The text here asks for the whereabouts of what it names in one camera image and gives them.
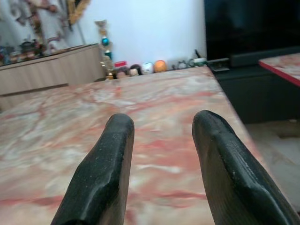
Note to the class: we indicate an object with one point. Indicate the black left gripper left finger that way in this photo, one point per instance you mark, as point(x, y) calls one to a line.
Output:
point(103, 168)

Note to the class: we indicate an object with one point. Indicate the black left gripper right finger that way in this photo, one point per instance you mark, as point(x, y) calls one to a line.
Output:
point(225, 168)

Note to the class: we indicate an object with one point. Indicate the black television cabinet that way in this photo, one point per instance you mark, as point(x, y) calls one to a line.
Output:
point(257, 93)

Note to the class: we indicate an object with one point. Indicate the dark-haired doll head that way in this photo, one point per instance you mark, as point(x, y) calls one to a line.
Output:
point(122, 73)
point(135, 70)

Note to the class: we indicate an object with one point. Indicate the black television stand foot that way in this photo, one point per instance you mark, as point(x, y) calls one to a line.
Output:
point(218, 64)

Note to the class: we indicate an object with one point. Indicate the red small box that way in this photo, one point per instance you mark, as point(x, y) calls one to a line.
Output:
point(120, 64)

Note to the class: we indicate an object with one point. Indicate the white and green container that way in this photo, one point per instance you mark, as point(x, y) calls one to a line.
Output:
point(199, 61)

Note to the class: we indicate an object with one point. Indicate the white round figurine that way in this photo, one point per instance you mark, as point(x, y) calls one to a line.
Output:
point(147, 67)

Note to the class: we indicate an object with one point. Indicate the beige wooden sideboard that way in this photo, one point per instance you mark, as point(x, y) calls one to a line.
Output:
point(47, 70)

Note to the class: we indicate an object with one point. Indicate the orange round ball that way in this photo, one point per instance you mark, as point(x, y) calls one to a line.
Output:
point(160, 66)

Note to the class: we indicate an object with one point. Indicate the red-edged marble table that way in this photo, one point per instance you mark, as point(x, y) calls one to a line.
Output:
point(286, 65)

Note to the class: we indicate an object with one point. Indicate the gold trophy with teal ball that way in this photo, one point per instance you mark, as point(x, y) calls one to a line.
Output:
point(105, 42)

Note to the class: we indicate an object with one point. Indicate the dark ornament figurines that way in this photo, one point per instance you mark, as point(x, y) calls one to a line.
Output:
point(30, 48)

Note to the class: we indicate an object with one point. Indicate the black television screen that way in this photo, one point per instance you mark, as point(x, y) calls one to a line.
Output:
point(250, 25)

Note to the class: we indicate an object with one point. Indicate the white floral wall hanging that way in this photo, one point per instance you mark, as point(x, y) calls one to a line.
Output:
point(50, 21)

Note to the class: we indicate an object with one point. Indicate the gold ornate frame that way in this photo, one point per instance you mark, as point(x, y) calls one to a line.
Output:
point(78, 10)

